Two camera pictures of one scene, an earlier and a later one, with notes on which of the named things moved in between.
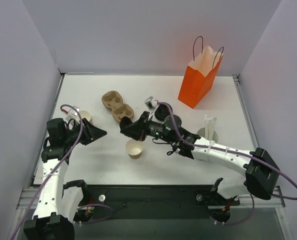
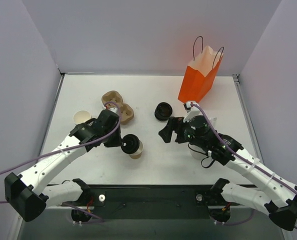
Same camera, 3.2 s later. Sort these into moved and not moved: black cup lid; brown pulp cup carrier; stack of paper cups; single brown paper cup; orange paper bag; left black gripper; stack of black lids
Moved: black cup lid; left black gripper
Not moved: stack of black lids; single brown paper cup; brown pulp cup carrier; orange paper bag; stack of paper cups
